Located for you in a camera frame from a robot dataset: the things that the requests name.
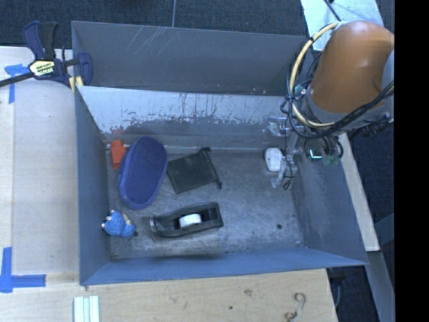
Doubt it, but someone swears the grey metal bin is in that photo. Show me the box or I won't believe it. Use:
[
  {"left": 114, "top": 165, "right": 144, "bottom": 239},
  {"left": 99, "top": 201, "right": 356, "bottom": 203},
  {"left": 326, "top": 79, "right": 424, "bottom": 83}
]
[{"left": 70, "top": 20, "right": 370, "bottom": 286}]

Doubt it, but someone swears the white oval object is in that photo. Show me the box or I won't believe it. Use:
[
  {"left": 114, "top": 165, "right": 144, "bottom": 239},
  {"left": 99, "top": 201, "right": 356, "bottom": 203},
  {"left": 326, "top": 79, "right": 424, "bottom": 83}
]
[{"left": 264, "top": 147, "right": 283, "bottom": 172}]

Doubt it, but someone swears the orange small cylinder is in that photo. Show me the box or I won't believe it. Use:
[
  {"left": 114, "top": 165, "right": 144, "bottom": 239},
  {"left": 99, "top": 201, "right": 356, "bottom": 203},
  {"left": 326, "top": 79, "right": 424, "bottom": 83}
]
[{"left": 111, "top": 140, "right": 127, "bottom": 170}]

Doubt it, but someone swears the blue oval mesh pouch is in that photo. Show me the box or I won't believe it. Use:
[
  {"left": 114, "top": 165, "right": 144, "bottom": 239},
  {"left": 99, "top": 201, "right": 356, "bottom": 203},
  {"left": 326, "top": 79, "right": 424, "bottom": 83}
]
[{"left": 117, "top": 136, "right": 168, "bottom": 211}]

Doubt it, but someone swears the black flat pouch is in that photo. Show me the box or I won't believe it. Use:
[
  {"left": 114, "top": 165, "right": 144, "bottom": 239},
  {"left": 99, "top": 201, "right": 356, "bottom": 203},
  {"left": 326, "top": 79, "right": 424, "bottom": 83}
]
[{"left": 166, "top": 147, "right": 223, "bottom": 195}]

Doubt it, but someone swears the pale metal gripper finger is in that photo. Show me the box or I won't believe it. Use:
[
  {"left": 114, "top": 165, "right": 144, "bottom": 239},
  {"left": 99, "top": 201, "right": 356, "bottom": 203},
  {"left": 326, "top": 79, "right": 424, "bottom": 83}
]
[
  {"left": 270, "top": 155, "right": 299, "bottom": 190},
  {"left": 262, "top": 115, "right": 290, "bottom": 147}
]

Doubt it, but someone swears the black tape dispenser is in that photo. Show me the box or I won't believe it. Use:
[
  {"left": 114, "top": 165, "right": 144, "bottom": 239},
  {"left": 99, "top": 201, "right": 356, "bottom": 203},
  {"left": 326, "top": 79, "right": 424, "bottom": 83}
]
[{"left": 149, "top": 202, "right": 225, "bottom": 239}]

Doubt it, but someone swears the blue toy figure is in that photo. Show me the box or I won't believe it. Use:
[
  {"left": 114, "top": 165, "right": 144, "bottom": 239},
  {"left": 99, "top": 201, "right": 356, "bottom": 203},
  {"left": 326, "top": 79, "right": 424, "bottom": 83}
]
[{"left": 101, "top": 209, "right": 137, "bottom": 239}]

